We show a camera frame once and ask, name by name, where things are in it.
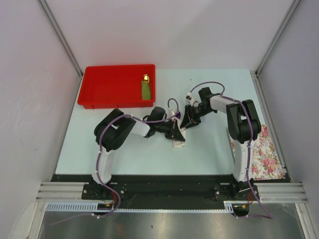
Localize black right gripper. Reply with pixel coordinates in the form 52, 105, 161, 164
180, 104, 215, 129

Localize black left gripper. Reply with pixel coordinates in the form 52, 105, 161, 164
155, 119, 185, 142

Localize white paper napkin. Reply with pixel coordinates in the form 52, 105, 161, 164
172, 118, 186, 148

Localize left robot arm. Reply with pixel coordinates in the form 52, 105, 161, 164
92, 107, 185, 199

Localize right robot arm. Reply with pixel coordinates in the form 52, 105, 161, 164
180, 87, 261, 200

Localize red plastic bin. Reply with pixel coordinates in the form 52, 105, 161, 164
77, 64, 156, 109

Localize floral tray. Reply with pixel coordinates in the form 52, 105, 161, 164
227, 124, 284, 182

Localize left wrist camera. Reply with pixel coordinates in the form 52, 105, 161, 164
168, 108, 179, 119

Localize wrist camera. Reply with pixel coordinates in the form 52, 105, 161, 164
185, 92, 198, 106
168, 108, 179, 119

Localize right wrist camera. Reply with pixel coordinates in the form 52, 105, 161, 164
185, 92, 198, 106

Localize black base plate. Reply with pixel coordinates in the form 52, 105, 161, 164
51, 174, 260, 211

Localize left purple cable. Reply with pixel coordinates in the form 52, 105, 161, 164
46, 98, 179, 226

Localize white cable duct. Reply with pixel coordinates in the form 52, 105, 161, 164
46, 201, 236, 214

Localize aluminium frame rail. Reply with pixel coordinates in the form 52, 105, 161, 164
36, 182, 85, 202

